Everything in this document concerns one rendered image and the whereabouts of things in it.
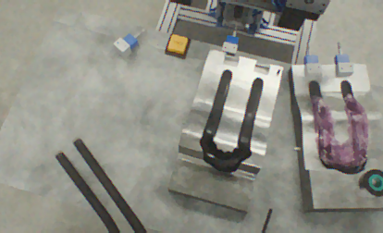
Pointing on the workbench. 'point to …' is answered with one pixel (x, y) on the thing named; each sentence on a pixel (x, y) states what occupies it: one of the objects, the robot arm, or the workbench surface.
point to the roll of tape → (376, 183)
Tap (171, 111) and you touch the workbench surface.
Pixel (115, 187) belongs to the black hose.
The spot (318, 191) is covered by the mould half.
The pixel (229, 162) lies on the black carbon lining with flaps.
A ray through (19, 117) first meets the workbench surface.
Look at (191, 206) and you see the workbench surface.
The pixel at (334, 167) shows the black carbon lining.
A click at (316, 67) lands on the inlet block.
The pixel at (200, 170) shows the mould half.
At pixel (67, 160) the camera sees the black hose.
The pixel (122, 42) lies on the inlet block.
